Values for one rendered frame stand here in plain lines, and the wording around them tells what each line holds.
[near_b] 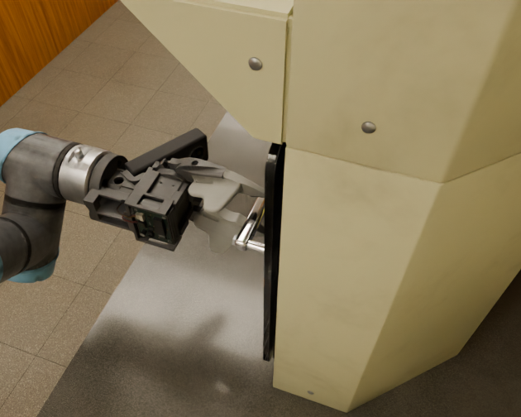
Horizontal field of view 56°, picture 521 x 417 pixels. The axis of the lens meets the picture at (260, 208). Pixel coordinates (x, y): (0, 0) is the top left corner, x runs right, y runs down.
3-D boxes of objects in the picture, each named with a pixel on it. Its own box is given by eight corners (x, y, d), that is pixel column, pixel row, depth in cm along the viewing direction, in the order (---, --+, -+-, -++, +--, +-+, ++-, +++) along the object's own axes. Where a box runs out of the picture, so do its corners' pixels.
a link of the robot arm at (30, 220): (-38, 285, 59) (-27, 197, 57) (11, 261, 70) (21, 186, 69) (25, 299, 59) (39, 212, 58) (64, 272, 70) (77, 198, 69)
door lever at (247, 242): (299, 208, 61) (301, 194, 59) (274, 269, 55) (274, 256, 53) (259, 197, 62) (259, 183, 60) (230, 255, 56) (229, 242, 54)
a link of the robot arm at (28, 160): (21, 184, 70) (31, 126, 68) (88, 203, 67) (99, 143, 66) (-22, 188, 62) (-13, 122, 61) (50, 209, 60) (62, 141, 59)
